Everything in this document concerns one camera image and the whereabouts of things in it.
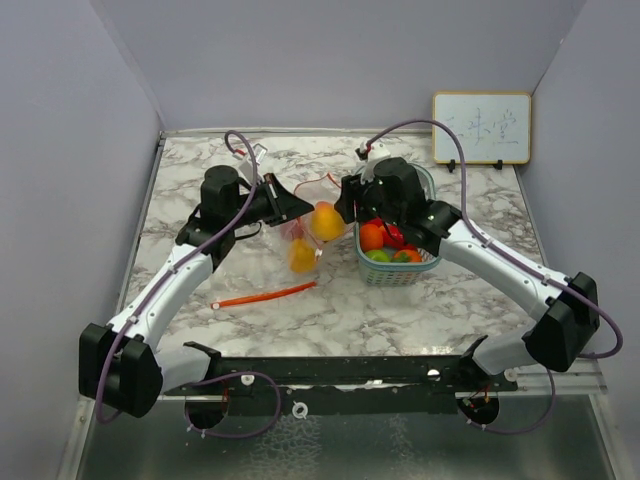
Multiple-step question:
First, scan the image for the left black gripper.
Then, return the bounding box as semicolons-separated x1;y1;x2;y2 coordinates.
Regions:
227;173;315;230

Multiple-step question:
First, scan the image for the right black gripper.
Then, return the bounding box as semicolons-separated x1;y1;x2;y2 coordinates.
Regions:
335;171;404;230

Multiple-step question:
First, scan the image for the red apple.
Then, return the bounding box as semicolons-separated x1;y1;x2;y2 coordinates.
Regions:
280;221;305;242

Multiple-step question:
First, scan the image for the clear orange zip bag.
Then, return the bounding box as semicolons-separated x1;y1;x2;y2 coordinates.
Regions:
280;173;349;274
210;281;317;310

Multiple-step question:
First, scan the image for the yellow bell pepper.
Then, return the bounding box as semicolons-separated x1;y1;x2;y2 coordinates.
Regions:
287;238;316;274

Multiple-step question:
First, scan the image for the pink peach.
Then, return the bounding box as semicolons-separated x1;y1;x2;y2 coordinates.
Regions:
310;201;346;242

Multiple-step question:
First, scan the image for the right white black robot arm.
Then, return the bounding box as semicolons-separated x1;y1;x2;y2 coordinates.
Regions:
335;157;599;391

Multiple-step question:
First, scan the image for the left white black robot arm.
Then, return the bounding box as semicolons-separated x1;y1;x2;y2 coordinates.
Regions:
79;165;313;423

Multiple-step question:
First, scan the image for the red bell pepper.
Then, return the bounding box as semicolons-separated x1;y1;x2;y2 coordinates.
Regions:
379;224;416;250

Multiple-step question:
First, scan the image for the green fruit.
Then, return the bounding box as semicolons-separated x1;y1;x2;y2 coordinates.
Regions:
365;249;391;263

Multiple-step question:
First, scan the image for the teal white plastic basket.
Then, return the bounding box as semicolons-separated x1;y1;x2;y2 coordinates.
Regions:
351;164;443;287

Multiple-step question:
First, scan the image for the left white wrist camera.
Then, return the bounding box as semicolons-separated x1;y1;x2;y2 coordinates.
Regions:
233;143;268;184

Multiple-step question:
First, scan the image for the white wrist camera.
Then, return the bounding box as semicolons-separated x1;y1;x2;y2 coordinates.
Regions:
354;141;391;184
233;143;268;184

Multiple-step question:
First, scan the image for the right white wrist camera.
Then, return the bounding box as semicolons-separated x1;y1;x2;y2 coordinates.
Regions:
354;141;391;184

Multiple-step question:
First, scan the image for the white whiteboard wooden frame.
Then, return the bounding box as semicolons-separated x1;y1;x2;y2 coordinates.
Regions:
432;91;532;167

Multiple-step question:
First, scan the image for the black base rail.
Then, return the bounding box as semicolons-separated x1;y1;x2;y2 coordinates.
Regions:
178;355;517;438

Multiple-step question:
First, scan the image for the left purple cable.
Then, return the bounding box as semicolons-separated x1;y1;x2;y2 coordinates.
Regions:
95;130;284;441

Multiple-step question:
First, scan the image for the purple cable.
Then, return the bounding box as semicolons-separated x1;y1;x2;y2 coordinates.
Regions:
362;119;624;434
95;130;284;441

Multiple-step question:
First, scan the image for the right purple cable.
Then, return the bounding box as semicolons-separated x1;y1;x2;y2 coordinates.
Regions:
362;119;624;434

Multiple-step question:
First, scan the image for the aluminium frame rail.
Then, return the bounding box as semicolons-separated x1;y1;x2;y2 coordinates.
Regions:
79;352;608;401

